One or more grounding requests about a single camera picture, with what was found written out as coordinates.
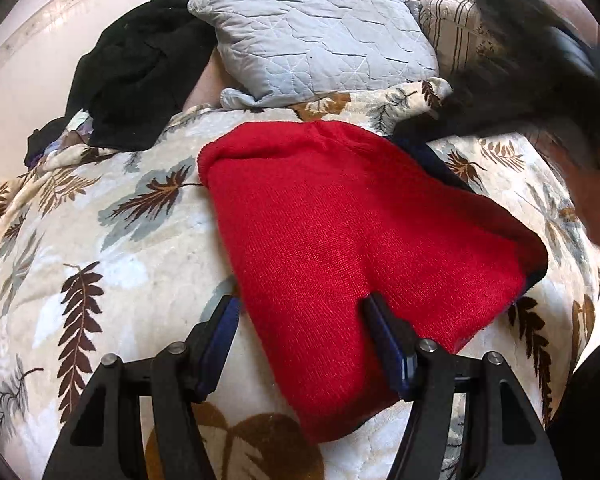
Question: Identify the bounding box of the dark purple cloth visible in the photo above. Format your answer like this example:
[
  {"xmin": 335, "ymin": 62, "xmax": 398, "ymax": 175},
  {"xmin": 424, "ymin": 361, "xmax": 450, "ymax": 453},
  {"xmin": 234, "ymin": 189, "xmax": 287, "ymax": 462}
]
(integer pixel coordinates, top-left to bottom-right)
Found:
[{"xmin": 24, "ymin": 112, "xmax": 94, "ymax": 171}]

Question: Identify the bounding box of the grey quilted pillow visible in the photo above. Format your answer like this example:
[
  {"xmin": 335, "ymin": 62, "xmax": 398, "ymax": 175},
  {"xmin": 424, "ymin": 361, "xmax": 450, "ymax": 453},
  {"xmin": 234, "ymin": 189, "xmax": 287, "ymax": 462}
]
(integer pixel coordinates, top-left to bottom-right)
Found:
[{"xmin": 187, "ymin": 0, "xmax": 454, "ymax": 112}]

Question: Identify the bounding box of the black garment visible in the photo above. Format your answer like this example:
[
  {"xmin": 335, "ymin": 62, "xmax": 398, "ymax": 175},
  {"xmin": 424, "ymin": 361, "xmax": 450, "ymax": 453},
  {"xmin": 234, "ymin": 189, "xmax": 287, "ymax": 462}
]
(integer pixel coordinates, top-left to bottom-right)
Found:
[{"xmin": 64, "ymin": 0, "xmax": 219, "ymax": 152}]

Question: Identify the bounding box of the striped beige pillow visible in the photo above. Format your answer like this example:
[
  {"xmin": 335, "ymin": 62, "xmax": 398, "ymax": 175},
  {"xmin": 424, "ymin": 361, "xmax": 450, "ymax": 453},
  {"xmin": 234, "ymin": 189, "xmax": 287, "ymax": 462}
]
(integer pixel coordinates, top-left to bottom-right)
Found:
[{"xmin": 419, "ymin": 0, "xmax": 512, "ymax": 82}]

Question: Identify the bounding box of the person's right forearm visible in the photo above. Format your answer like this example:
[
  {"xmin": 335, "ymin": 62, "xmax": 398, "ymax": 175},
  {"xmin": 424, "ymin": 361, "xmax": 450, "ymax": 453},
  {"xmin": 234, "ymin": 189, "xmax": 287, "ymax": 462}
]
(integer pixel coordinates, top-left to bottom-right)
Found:
[{"xmin": 524, "ymin": 124, "xmax": 600, "ymax": 248}]

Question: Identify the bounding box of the blue and red knit sweater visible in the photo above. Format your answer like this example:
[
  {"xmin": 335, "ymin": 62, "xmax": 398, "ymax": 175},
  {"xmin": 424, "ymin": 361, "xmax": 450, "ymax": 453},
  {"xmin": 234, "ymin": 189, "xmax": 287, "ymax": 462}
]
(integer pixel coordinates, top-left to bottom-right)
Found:
[{"xmin": 197, "ymin": 119, "xmax": 551, "ymax": 445}]

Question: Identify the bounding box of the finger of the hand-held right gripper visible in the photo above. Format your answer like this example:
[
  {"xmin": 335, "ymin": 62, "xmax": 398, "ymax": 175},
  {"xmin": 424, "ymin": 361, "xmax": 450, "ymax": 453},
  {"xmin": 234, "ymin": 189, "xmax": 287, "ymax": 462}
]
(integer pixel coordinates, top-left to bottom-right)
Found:
[{"xmin": 394, "ymin": 52, "xmax": 583, "ymax": 140}]

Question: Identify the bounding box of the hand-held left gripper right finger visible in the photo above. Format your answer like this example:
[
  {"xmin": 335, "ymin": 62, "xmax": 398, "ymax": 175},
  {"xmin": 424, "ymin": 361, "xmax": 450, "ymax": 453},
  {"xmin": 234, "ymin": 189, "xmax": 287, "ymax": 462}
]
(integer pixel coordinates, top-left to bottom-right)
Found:
[{"xmin": 362, "ymin": 292, "xmax": 564, "ymax": 480}]

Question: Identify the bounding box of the leaf-printed cream blanket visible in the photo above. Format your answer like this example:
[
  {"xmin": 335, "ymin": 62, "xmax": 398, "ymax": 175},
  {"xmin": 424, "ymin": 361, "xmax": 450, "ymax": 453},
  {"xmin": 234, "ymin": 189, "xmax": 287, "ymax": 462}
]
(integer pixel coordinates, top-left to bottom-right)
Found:
[{"xmin": 0, "ymin": 76, "xmax": 600, "ymax": 480}]

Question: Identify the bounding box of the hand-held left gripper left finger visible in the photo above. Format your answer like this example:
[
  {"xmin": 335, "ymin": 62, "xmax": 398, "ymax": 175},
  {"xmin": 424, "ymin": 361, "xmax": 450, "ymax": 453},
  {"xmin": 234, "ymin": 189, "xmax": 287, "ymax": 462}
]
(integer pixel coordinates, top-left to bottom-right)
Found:
[{"xmin": 42, "ymin": 294, "xmax": 242, "ymax": 480}]

